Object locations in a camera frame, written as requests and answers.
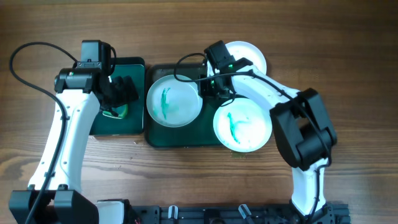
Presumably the white plate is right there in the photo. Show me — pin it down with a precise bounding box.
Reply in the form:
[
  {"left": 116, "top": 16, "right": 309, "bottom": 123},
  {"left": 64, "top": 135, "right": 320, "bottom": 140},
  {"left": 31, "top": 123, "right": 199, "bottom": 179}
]
[
  {"left": 146, "top": 75, "right": 203, "bottom": 128},
  {"left": 204, "top": 40, "right": 267, "bottom": 77},
  {"left": 213, "top": 98, "right": 272, "bottom": 152}
]

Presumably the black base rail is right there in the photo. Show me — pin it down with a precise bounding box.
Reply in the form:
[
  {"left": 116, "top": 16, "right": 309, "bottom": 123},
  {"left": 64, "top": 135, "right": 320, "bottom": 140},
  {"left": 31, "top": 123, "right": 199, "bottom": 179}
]
[{"left": 96, "top": 198, "right": 351, "bottom": 224}]

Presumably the green yellow sponge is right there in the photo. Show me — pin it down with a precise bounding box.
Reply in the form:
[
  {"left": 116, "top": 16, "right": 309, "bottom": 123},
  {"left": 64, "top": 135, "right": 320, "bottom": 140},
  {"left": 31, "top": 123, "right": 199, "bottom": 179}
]
[{"left": 102, "top": 105, "right": 128, "bottom": 119}]

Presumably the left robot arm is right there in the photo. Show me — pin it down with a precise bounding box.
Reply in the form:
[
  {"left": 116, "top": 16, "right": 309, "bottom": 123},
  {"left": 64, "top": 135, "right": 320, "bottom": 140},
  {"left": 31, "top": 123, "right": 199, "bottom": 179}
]
[{"left": 9, "top": 40, "right": 139, "bottom": 223}]

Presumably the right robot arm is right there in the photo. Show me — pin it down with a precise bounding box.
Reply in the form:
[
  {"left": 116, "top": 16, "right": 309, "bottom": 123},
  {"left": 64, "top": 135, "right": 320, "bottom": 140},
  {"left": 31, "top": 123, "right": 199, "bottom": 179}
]
[{"left": 198, "top": 41, "right": 337, "bottom": 222}]

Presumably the small black water tray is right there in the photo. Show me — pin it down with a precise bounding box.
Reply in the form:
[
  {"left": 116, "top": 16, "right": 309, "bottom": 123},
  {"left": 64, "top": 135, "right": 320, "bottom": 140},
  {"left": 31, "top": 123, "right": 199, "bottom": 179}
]
[{"left": 90, "top": 57, "right": 146, "bottom": 136}]

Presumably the large dark green tray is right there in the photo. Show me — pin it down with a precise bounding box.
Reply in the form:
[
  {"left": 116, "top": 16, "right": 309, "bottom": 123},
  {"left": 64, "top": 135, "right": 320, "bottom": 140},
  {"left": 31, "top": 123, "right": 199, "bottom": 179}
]
[{"left": 144, "top": 63, "right": 226, "bottom": 148}]

